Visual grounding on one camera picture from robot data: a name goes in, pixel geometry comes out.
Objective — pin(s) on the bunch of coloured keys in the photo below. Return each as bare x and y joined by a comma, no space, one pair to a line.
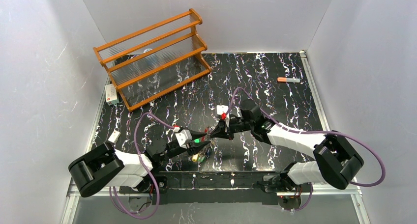
198,158

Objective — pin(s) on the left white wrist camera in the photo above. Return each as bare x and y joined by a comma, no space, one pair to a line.
183,136

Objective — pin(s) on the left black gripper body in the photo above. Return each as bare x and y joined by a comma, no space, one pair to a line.
190,143

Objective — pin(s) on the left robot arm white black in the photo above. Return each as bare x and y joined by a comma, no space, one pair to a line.
105,166

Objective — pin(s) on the small white card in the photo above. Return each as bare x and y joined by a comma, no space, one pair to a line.
114,136

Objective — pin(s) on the white red small box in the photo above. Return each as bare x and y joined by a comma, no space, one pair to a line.
111,95

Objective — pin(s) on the orange white marker pen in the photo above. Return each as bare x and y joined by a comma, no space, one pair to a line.
288,80

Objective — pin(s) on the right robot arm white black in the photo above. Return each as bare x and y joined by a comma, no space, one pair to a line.
335,161

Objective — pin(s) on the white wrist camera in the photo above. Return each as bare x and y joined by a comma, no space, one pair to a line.
223,115
183,136

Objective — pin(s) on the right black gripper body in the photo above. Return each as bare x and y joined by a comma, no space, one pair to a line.
224,129

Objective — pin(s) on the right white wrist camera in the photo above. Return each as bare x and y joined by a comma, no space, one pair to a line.
223,115

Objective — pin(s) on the aluminium frame rail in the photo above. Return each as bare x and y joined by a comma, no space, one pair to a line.
230,187

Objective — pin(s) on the orange wooden shelf rack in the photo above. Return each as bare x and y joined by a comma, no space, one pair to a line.
154,61

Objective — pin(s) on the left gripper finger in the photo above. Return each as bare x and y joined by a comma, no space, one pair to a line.
197,135
198,148

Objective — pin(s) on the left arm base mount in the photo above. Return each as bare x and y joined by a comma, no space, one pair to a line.
147,186

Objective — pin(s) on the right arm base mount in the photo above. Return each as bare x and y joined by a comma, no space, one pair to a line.
291,197

